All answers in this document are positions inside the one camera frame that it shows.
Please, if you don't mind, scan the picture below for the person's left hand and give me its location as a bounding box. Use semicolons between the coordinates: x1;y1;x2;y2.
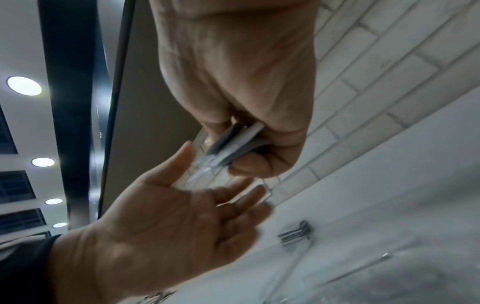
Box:
48;140;273;304

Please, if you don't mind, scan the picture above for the person's right hand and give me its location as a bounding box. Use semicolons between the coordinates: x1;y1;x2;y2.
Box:
147;0;320;179

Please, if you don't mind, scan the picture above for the stack of toothpaste sachets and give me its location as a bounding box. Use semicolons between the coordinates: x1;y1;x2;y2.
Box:
186;122;271;184

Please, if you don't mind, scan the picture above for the pile of clear-wrapped toiletries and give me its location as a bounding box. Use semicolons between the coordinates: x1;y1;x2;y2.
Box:
138;234;480;304

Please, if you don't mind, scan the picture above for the white countertop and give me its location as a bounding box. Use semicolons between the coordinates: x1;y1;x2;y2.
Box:
164;86;480;304

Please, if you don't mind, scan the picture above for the dark ceiling vent grille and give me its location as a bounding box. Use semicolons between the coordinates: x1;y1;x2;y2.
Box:
0;170;37;206
0;103;19;155
0;207;48;236

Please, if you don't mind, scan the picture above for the black marker wristband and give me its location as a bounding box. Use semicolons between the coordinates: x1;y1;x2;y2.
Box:
0;233;63;304

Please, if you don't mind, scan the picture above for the shiny metal door frame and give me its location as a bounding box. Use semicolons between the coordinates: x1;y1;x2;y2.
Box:
36;0;136;235

